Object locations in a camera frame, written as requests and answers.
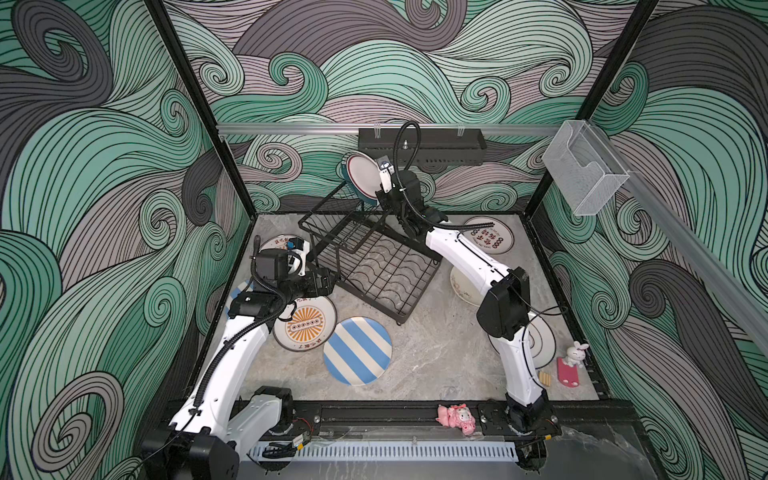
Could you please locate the green rimmed white plate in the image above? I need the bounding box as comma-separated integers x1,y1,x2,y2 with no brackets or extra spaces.
342,151,381,205

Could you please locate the black wire dish rack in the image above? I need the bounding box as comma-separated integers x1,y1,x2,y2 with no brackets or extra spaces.
298,181,442,325

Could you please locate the blue striped plate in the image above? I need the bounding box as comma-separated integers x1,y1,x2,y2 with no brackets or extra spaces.
223,281,250,317
323,316,393,386

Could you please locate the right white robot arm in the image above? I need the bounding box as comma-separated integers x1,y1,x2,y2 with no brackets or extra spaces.
376,121,561,440

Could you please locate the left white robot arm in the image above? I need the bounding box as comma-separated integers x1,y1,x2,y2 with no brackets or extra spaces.
127,237,335,479

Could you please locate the orange sunburst plate near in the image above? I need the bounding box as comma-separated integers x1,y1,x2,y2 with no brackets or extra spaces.
273,297,338,352

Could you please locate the orange sunburst plate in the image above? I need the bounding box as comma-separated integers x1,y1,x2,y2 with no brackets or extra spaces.
273,297,338,352
259,234,301,252

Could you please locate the orange sunburst plate far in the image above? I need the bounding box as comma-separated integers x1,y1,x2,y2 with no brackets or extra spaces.
259,234,301,252

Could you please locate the cream cartoon plate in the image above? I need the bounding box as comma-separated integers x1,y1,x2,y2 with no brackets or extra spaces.
449,267,483,307

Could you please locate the red patterned white plate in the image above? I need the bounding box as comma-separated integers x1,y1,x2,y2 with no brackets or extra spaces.
464,216,515,255

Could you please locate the pink plush toy centre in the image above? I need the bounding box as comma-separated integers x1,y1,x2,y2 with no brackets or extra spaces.
436,404,476,436

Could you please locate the black rimmed white plate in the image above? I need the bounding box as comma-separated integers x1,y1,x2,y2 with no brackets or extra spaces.
518,312,557,370

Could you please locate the white rabbit pink stand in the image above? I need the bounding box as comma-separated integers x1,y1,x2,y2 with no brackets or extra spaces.
557,341,590,388

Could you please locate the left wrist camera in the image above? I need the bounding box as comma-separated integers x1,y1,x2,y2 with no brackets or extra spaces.
285,237,311,277

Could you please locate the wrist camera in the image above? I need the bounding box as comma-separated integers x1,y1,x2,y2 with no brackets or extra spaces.
285,237,311,277
376,156,395,194

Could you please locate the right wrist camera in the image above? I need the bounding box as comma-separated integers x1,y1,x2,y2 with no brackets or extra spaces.
376,156,395,194

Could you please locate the black perforated wall shelf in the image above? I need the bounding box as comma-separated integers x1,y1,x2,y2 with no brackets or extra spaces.
358,127,488,168

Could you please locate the aluminium rail back wall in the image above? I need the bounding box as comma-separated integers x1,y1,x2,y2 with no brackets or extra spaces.
216,122,560,137

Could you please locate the aluminium rail wall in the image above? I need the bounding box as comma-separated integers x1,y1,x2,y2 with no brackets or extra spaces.
216,122,560,137
587,123,768,361

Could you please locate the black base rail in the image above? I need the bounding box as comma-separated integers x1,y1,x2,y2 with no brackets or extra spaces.
279,400,638,438

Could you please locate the white slotted cable duct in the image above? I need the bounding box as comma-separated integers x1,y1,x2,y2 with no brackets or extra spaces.
280,441,518,463

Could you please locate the clear acrylic wall holder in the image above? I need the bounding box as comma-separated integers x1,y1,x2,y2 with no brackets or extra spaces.
542,120,629,217

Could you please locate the aluminium rail right wall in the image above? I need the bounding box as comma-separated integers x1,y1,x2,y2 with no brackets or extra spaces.
587,123,768,361

